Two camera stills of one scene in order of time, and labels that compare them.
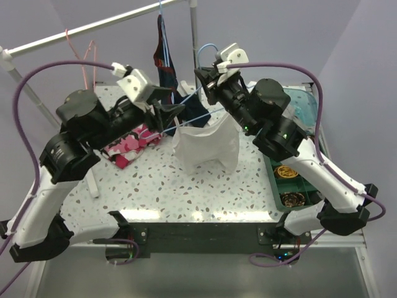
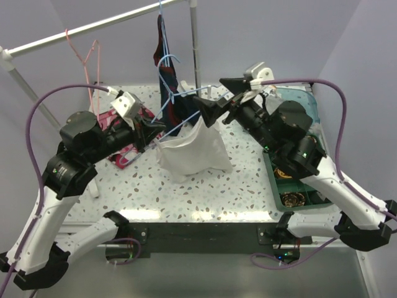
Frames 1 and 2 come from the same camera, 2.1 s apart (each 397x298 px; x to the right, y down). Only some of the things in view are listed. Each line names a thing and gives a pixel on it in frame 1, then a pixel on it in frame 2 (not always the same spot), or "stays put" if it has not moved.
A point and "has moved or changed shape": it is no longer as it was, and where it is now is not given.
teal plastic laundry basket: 303,109 stays put
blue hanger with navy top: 163,58 stays put
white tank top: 219,140 has moved or changed shape
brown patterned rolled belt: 291,199 stays put
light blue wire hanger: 187,99 → 172,94
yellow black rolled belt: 286,171 stays put
